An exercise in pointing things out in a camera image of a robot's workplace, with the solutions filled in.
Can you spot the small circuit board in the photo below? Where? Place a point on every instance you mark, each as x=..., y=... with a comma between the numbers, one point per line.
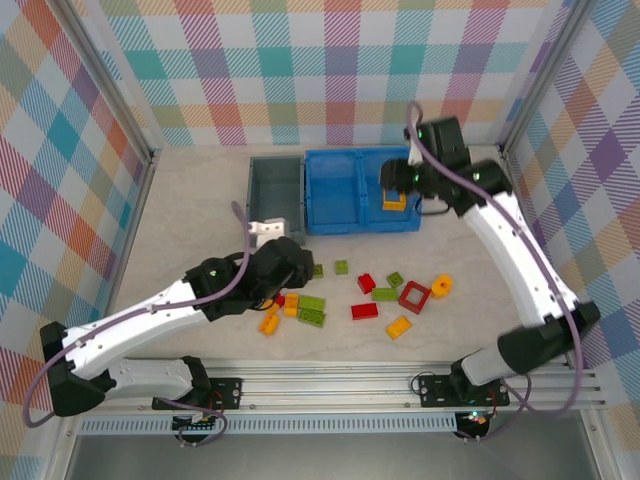
x=475, y=419
x=192, y=425

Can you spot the small green lego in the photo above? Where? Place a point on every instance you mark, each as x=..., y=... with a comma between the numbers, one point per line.
x=395, y=279
x=318, y=271
x=342, y=266

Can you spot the yellow lego brick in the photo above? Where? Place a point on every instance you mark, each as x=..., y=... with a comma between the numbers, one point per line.
x=270, y=323
x=398, y=327

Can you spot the flat red lego brick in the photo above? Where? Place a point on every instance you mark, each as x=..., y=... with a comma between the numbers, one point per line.
x=363, y=311

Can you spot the aluminium frame post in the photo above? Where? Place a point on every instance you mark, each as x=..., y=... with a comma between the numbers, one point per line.
x=547, y=75
x=107, y=85

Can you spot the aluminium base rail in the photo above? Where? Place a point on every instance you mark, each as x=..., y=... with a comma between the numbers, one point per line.
x=325, y=385

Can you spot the round yellow lego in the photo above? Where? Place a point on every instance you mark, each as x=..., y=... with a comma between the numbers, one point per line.
x=442, y=286

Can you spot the aluminium side rail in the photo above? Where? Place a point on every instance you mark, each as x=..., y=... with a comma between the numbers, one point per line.
x=123, y=250

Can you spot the red frame lego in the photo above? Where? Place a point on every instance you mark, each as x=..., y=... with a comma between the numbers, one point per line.
x=411, y=285

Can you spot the grey plastic bin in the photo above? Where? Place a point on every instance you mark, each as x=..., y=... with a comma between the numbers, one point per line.
x=275, y=195

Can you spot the small yellow lego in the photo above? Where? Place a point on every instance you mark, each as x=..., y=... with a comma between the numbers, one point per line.
x=290, y=311
x=292, y=299
x=272, y=307

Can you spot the tall red lego brick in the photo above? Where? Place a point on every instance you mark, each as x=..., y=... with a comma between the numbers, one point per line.
x=366, y=283

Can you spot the yellow frame lego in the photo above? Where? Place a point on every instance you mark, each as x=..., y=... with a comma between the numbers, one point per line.
x=395, y=207

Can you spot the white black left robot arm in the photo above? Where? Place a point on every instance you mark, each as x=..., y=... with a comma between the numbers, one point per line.
x=140, y=320

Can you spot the long green lego brick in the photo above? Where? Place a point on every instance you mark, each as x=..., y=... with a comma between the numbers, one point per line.
x=311, y=317
x=312, y=302
x=385, y=294

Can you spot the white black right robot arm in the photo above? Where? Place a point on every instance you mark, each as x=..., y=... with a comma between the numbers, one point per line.
x=520, y=260

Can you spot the grey metal panel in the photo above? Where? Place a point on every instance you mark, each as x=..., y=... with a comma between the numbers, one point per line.
x=325, y=460

